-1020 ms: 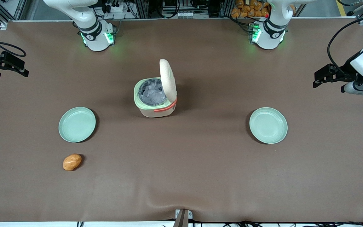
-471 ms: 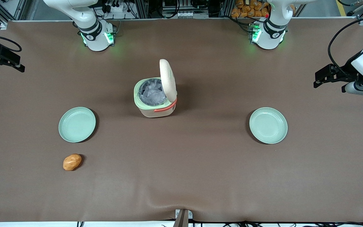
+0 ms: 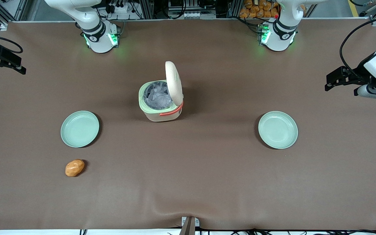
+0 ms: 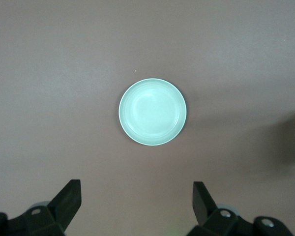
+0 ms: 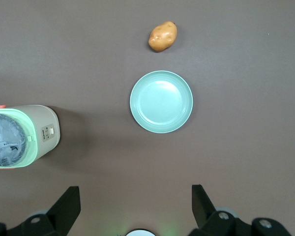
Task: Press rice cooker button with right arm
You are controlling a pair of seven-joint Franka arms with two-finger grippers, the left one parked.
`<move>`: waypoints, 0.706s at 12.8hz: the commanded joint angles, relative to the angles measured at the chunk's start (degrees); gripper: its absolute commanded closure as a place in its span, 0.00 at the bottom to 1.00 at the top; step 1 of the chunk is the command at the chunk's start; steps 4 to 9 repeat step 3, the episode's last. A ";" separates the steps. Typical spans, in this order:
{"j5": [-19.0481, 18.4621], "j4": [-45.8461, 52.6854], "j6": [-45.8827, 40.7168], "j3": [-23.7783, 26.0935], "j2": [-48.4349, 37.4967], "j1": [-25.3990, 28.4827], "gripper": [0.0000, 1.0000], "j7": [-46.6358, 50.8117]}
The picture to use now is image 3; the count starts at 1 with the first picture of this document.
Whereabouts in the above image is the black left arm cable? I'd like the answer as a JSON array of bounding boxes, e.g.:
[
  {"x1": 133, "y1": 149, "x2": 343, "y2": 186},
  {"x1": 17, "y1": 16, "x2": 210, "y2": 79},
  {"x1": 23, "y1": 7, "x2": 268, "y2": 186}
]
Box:
[{"x1": 339, "y1": 15, "x2": 376, "y2": 82}]

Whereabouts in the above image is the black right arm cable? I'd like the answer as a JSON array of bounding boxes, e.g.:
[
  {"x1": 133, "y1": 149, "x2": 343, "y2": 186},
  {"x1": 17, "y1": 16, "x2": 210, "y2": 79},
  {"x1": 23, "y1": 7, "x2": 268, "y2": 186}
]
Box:
[{"x1": 0, "y1": 34, "x2": 24, "y2": 54}]

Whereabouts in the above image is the white terminal block row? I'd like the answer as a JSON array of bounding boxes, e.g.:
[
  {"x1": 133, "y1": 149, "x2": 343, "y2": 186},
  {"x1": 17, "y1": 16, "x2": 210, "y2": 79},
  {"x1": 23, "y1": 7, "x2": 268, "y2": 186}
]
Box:
[{"x1": 168, "y1": 11, "x2": 216, "y2": 19}]

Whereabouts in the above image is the brown table cloth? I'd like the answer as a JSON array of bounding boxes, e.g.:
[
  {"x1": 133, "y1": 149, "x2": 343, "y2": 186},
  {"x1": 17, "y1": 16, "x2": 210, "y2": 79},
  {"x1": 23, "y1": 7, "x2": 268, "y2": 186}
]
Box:
[{"x1": 0, "y1": 18, "x2": 376, "y2": 231}]

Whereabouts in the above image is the orange brown bread roll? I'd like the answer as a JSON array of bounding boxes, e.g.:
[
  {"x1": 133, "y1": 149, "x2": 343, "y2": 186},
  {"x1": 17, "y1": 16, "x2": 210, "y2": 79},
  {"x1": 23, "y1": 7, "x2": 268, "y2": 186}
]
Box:
[{"x1": 65, "y1": 159, "x2": 85, "y2": 177}]

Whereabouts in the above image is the crumpled clear plastic bag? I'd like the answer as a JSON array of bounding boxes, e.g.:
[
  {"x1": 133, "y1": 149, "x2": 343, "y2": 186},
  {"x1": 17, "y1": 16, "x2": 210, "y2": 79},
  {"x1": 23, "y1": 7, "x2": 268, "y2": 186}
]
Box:
[{"x1": 143, "y1": 82, "x2": 173, "y2": 110}]

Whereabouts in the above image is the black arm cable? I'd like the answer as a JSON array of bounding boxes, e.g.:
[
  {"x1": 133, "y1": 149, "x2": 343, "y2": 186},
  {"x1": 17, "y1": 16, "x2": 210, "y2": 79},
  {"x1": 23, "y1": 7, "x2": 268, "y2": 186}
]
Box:
[
  {"x1": 0, "y1": 34, "x2": 24, "y2": 54},
  {"x1": 339, "y1": 15, "x2": 376, "y2": 82}
]

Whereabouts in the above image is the white power strip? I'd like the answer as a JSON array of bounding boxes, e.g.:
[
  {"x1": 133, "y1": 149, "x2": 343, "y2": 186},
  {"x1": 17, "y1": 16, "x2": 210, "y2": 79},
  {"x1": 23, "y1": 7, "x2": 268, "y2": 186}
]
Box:
[{"x1": 108, "y1": 3, "x2": 130, "y2": 14}]

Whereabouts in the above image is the metal bracket at table edge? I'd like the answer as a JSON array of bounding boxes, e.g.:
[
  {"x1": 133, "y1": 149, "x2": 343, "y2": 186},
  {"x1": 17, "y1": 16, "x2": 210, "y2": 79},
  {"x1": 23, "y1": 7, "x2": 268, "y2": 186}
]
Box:
[{"x1": 181, "y1": 216, "x2": 200, "y2": 235}]

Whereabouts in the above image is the bag of orange bread rolls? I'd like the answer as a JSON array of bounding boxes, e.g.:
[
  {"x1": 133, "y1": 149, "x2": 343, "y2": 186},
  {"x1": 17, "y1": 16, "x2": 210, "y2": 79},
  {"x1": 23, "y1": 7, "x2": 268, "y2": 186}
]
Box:
[{"x1": 239, "y1": 0, "x2": 280, "y2": 19}]

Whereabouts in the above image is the pale green round plate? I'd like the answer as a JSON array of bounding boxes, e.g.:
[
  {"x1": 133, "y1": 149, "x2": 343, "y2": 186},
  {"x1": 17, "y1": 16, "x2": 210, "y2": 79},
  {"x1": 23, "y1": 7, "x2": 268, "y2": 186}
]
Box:
[
  {"x1": 60, "y1": 111, "x2": 100, "y2": 148},
  {"x1": 258, "y1": 111, "x2": 298, "y2": 149}
]

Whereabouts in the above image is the beige rice cooker orange handle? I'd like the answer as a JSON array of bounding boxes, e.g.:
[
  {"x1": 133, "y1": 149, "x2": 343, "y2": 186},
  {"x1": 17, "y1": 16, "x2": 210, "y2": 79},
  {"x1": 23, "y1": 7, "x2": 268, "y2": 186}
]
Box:
[{"x1": 138, "y1": 61, "x2": 184, "y2": 122}]

